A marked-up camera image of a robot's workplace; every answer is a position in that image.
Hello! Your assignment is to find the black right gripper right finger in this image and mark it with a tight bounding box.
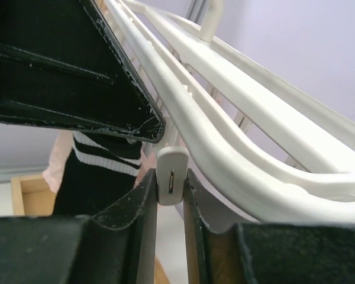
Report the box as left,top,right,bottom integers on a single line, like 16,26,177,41
183,171,355,283

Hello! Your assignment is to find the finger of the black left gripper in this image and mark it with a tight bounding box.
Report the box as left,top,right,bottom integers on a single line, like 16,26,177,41
0,1,166,143

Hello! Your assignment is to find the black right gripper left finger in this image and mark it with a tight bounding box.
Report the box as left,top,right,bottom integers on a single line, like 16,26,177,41
0,169,157,283

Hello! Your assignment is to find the black striped sock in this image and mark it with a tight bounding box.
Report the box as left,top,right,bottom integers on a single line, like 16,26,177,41
52,131,143,216

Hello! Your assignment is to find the white plastic clip hanger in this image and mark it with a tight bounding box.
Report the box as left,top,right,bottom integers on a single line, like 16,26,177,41
105,1,355,223

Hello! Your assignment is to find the pink sock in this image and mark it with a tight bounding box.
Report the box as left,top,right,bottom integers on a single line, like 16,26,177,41
42,130,156,193

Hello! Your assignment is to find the wooden drying rack frame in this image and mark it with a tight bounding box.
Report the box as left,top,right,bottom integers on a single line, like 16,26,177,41
11,175,178,283

